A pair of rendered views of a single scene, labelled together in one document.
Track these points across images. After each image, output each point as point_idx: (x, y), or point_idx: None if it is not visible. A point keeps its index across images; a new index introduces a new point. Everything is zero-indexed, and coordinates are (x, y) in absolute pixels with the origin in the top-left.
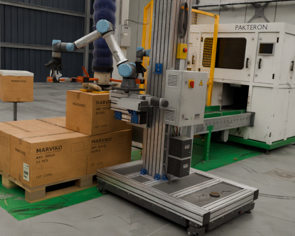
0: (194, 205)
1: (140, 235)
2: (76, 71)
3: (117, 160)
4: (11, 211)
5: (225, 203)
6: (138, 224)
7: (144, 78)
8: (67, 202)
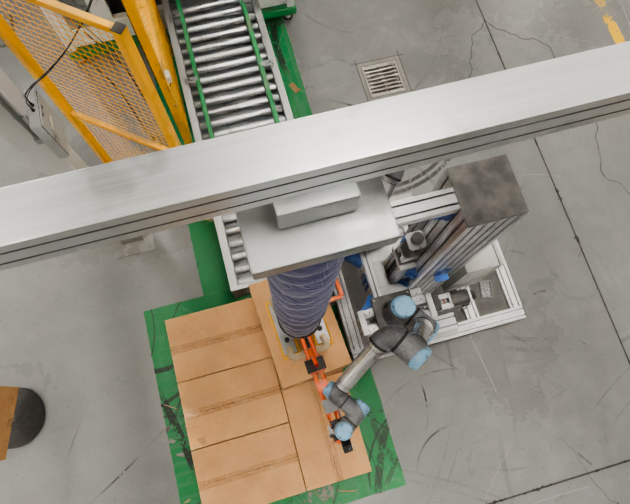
0: (504, 311)
1: (480, 369)
2: None
3: None
4: (378, 488)
5: (510, 276)
6: (458, 360)
7: (123, 130)
8: (374, 415)
